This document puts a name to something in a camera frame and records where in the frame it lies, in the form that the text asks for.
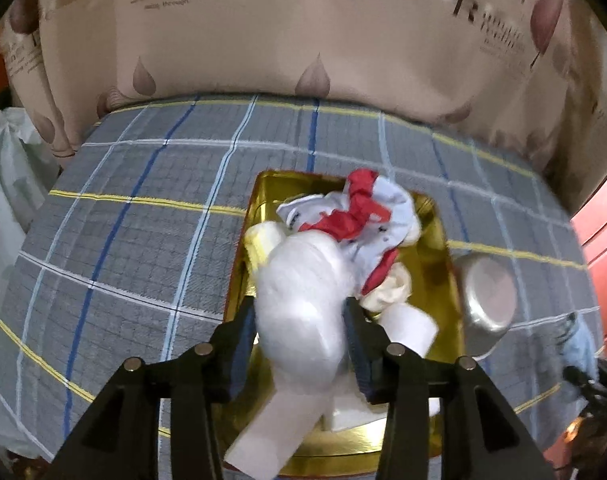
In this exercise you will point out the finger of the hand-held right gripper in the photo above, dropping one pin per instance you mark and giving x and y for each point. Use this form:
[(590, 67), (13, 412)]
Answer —
[(581, 380)]

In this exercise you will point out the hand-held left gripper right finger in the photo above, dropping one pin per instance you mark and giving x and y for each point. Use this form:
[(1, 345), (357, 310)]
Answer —
[(353, 340)]

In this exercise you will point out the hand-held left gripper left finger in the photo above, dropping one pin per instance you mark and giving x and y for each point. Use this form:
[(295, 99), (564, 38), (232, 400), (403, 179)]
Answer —
[(247, 330)]

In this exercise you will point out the light blue cloth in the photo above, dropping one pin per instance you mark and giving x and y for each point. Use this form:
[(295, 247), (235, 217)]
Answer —
[(581, 347)]

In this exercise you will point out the white foam block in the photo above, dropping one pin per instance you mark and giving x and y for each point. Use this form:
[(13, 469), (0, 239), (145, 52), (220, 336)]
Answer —
[(408, 327)]

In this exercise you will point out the cream cloth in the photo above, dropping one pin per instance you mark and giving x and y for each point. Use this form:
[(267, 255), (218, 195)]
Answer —
[(388, 290)]

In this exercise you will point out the white soft cloth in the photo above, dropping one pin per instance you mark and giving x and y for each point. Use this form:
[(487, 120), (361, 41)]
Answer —
[(303, 300)]

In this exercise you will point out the white waffle cloth yellow trim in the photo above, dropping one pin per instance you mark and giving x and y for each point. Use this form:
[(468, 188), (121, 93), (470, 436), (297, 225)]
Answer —
[(263, 242)]

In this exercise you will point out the gold tin box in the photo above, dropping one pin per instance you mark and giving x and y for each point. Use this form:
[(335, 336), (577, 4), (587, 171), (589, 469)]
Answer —
[(433, 280)]

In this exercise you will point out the white sock red print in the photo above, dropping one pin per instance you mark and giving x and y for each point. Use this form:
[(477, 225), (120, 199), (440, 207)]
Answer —
[(398, 205)]

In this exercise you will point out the metal bowl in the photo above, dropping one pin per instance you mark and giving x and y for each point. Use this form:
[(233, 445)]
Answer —
[(488, 295)]

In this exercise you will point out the grey plaid bed sheet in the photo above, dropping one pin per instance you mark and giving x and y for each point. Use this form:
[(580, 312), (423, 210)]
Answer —
[(133, 260)]

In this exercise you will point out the red box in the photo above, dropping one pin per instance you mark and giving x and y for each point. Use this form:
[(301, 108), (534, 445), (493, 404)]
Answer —
[(601, 240)]

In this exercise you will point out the translucent plastic bag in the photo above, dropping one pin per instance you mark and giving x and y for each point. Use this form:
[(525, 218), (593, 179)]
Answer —
[(8, 200)]

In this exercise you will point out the beige printed curtain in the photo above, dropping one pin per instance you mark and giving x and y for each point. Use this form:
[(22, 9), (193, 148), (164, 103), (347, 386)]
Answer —
[(303, 30)]

